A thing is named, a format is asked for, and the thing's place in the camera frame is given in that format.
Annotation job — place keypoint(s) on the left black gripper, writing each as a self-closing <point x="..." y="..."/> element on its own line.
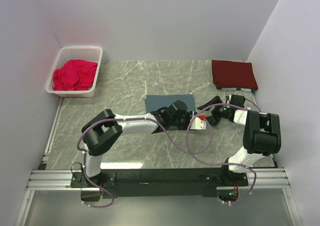
<point x="189" y="116"/>

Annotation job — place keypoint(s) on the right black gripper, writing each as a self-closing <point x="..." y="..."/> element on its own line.
<point x="215" y="120"/>

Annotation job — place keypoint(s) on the blue-grey t-shirt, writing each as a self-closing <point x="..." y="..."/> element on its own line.
<point x="154" y="102"/>

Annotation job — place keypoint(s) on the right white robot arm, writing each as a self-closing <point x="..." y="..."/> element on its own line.
<point x="262" y="131"/>

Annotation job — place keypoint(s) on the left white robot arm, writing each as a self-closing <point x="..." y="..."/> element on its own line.
<point x="104" y="129"/>

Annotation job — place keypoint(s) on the folded white blue t-shirt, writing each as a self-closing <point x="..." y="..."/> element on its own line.
<point x="236" y="89"/>

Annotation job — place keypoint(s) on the folded dark red t-shirt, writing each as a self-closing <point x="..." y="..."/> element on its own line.
<point x="233" y="74"/>

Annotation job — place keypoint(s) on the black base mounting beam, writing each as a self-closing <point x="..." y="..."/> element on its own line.
<point x="168" y="182"/>

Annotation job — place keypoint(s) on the white plastic laundry basket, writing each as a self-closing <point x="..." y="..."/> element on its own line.
<point x="87" y="53"/>

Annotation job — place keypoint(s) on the crumpled pink-red t-shirt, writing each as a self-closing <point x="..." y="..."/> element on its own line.
<point x="75" y="75"/>

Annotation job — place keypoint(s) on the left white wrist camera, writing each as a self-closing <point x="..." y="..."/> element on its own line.
<point x="198" y="123"/>

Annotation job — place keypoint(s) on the aluminium rail frame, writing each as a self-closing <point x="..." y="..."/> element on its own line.
<point x="50" y="201"/>

